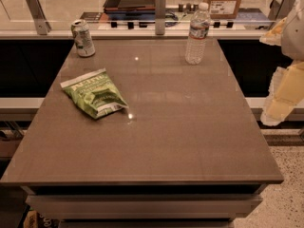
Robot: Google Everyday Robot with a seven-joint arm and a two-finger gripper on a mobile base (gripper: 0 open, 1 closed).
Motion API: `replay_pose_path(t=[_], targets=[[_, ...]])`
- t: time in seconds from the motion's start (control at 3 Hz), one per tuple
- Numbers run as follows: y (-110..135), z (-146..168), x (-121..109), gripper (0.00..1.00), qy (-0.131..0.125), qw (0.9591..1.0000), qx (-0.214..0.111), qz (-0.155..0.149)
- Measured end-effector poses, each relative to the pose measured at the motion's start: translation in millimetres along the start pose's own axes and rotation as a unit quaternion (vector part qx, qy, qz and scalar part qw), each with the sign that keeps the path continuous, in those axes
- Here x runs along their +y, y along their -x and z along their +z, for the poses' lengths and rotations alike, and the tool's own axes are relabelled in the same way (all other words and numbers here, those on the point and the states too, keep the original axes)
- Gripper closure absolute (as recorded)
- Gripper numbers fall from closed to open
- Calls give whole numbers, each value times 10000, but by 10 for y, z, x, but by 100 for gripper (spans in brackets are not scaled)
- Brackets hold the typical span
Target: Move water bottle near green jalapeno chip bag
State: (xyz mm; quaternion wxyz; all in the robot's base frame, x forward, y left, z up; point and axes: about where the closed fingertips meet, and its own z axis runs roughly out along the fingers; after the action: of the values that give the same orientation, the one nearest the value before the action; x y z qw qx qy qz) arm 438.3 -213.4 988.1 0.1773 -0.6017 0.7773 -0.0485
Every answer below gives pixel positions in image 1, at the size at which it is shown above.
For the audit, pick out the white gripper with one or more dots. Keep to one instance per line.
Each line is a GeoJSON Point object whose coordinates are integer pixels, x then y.
{"type": "Point", "coordinates": [294, 37]}

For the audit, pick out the clear plastic water bottle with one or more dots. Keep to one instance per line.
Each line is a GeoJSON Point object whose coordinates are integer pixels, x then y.
{"type": "Point", "coordinates": [198, 31]}

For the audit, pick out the green jalapeno chip bag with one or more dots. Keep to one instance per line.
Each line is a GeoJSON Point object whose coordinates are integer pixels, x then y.
{"type": "Point", "coordinates": [95, 94]}

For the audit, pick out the dark open tray box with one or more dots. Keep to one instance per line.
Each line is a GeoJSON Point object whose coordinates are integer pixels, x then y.
{"type": "Point", "coordinates": [133, 0]}

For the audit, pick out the white green soda can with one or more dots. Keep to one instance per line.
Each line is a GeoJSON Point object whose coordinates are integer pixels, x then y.
{"type": "Point", "coordinates": [82, 38]}

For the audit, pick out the grey table drawer front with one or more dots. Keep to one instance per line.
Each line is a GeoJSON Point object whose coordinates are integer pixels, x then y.
{"type": "Point", "coordinates": [227, 206]}

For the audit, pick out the yellow printed box under table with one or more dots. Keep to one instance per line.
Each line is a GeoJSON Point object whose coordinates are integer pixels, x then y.
{"type": "Point", "coordinates": [35, 220]}

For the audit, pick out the right metal glass bracket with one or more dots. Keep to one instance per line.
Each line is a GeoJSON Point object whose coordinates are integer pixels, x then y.
{"type": "Point", "coordinates": [280, 9]}

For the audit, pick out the metal glass bracket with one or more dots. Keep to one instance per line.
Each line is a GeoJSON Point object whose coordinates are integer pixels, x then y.
{"type": "Point", "coordinates": [280, 9]}
{"type": "Point", "coordinates": [160, 17]}
{"type": "Point", "coordinates": [40, 21]}

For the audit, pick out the middle metal glass bracket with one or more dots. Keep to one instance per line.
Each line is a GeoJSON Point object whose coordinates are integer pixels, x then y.
{"type": "Point", "coordinates": [160, 17]}

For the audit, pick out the left metal glass bracket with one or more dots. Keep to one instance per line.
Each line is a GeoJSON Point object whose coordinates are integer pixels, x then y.
{"type": "Point", "coordinates": [40, 21]}

